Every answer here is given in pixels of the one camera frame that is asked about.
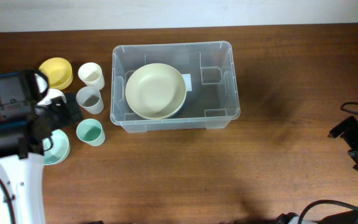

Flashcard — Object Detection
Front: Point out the grey translucent plastic cup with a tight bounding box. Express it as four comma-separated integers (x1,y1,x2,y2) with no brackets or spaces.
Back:
76,86,104,114

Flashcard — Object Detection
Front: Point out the mint green plastic bowl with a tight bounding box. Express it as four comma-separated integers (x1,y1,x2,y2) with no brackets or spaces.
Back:
43,129,70,166

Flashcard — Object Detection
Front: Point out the white plastic bowl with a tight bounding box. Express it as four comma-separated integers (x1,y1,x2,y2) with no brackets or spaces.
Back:
35,74,67,105

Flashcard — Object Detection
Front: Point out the mint green plastic cup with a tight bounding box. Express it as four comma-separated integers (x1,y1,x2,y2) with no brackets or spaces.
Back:
76,119,106,147

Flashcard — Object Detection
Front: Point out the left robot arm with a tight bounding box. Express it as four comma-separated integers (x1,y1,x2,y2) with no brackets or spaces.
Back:
0,93,82,223

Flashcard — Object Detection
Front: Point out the beige plate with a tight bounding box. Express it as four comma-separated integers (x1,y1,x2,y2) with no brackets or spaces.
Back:
125,63,187,119

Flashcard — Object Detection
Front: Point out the blue plate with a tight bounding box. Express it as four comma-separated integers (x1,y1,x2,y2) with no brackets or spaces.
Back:
167,103,185,119

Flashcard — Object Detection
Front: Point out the cream plastic cup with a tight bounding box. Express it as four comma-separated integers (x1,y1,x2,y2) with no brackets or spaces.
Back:
78,62,105,90

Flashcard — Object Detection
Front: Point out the clear plastic storage container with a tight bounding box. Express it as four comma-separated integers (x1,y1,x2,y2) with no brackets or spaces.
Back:
110,41,241,133

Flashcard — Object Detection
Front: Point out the white label in container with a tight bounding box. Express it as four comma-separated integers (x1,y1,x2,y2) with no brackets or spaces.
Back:
181,73,192,91

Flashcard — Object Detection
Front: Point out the yellow plastic bowl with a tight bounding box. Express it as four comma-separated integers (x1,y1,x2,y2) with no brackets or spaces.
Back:
39,57,73,90

